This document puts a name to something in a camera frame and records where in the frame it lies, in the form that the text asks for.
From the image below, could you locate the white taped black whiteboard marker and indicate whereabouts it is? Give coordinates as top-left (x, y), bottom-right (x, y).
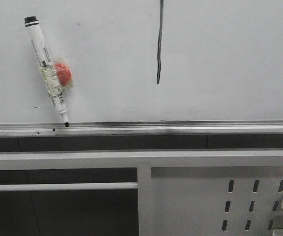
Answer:
top-left (24, 16), bottom-right (69, 127)

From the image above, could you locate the grey perforated stand panel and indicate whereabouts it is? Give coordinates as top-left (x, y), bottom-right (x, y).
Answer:
top-left (0, 134), bottom-right (283, 236)

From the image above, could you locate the white whiteboard with aluminium frame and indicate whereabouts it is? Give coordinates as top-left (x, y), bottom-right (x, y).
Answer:
top-left (0, 0), bottom-right (283, 136)

